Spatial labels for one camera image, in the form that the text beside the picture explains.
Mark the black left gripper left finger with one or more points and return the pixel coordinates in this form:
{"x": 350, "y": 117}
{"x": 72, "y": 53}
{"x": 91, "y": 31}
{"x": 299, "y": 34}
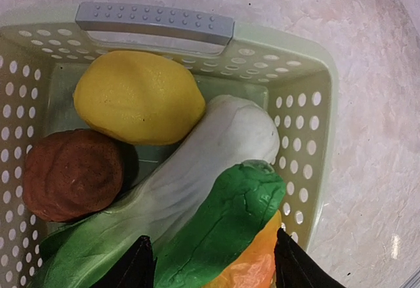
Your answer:
{"x": 136, "y": 268}

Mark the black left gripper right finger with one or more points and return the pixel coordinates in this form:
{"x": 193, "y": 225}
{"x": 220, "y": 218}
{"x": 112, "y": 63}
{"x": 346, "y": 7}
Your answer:
{"x": 295, "y": 269}

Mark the green cucumber toy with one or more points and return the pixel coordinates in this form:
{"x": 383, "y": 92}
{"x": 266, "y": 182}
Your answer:
{"x": 242, "y": 200}

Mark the brown round cake toy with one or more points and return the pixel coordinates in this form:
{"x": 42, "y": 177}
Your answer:
{"x": 70, "y": 174}

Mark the green bok choy toy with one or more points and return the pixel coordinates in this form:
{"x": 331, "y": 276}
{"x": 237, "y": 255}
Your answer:
{"x": 232, "y": 130}

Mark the yellow lemon toy back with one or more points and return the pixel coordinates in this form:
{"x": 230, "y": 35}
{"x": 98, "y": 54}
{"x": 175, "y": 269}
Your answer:
{"x": 139, "y": 98}

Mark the beige perforated plastic basket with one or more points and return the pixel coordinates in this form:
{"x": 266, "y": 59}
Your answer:
{"x": 45, "y": 51}

